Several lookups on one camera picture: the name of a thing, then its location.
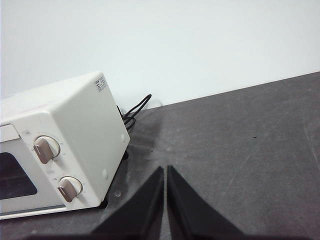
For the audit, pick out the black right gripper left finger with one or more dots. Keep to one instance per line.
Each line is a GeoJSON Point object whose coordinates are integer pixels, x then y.
{"type": "Point", "coordinates": [140, 210]}

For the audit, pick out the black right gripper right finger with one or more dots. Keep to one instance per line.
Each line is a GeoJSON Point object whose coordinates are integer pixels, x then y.
{"type": "Point", "coordinates": [190, 210]}

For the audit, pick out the glass-windowed oven door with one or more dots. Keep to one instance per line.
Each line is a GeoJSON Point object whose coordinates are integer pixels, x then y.
{"type": "Point", "coordinates": [15, 175]}

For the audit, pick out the beige oven knob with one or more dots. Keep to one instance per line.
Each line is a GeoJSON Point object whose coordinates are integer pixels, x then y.
{"type": "Point", "coordinates": [43, 150]}
{"type": "Point", "coordinates": [68, 189]}

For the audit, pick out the white Toshiba toaster oven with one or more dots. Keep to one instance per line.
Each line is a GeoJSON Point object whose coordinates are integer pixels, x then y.
{"type": "Point", "coordinates": [85, 130]}

